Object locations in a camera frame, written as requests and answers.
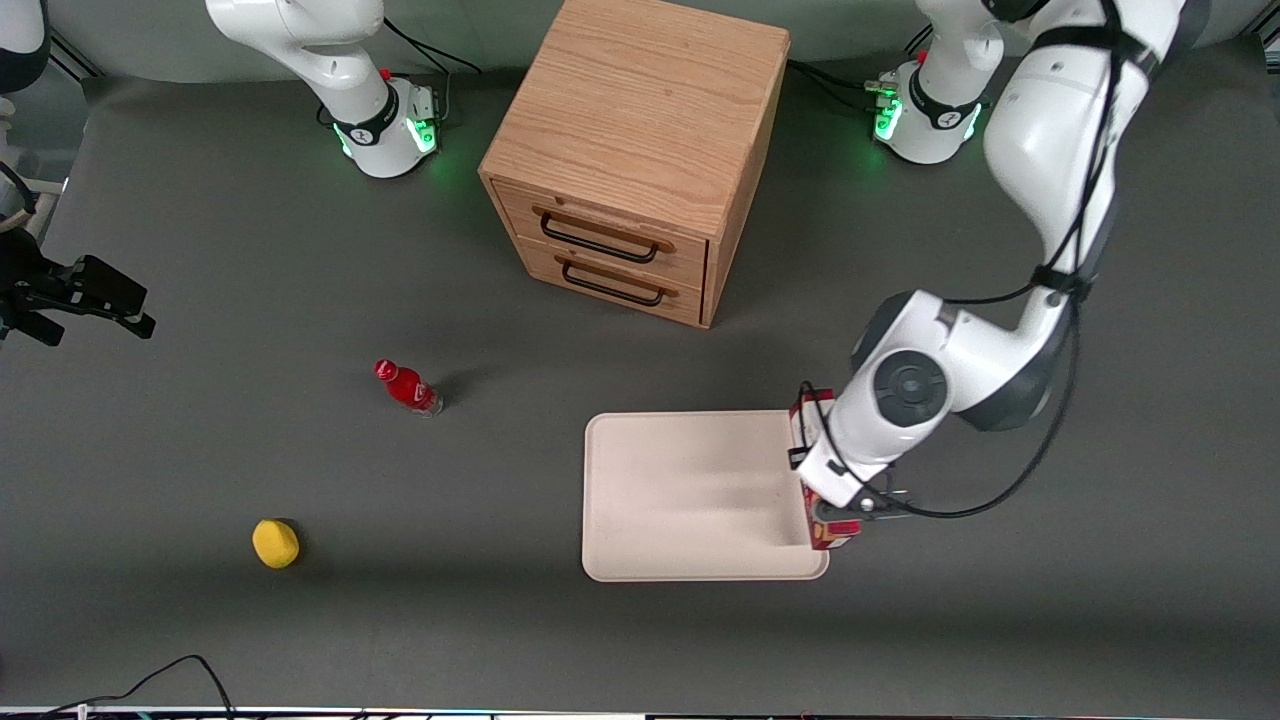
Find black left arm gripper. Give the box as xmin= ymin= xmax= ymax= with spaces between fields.
xmin=787 ymin=446 xmax=912 ymax=525

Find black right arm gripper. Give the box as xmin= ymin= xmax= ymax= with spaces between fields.
xmin=0 ymin=228 xmax=157 ymax=348

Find red cookie box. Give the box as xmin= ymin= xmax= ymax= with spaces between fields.
xmin=787 ymin=389 xmax=863 ymax=552

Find beige rectangular tray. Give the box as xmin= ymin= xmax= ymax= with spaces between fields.
xmin=581 ymin=410 xmax=831 ymax=583

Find wooden drawer front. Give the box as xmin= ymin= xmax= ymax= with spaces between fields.
xmin=515 ymin=238 xmax=705 ymax=328
xmin=492 ymin=180 xmax=710 ymax=292

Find yellow lemon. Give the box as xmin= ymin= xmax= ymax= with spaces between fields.
xmin=252 ymin=518 xmax=301 ymax=570

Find red soda bottle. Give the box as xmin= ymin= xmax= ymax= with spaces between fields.
xmin=374 ymin=359 xmax=444 ymax=418

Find wooden two-drawer cabinet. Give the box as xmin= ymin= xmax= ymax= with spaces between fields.
xmin=478 ymin=0 xmax=792 ymax=330

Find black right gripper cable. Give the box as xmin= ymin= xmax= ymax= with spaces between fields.
xmin=0 ymin=160 xmax=41 ymax=217

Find black metal drawer handle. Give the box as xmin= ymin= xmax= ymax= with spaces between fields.
xmin=562 ymin=258 xmax=667 ymax=308
xmin=540 ymin=212 xmax=662 ymax=266

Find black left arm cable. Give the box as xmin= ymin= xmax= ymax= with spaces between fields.
xmin=798 ymin=0 xmax=1127 ymax=521

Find thin black table cable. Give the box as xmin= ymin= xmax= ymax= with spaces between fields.
xmin=40 ymin=654 xmax=237 ymax=720

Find black left base cables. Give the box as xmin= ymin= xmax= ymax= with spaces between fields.
xmin=788 ymin=58 xmax=901 ymax=117

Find black base cables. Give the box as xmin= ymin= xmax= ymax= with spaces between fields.
xmin=788 ymin=58 xmax=901 ymax=117
xmin=383 ymin=18 xmax=483 ymax=77

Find black right base cables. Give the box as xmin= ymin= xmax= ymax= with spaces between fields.
xmin=383 ymin=18 xmax=483 ymax=77

